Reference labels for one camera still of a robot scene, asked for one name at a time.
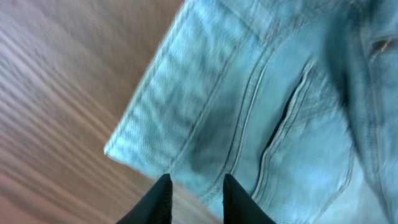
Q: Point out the light blue denim shorts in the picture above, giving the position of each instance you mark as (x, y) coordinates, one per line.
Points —
(296, 99)

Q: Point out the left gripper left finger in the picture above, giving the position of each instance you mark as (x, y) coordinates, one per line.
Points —
(155, 207)

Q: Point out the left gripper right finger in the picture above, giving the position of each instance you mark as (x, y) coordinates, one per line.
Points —
(239, 207)

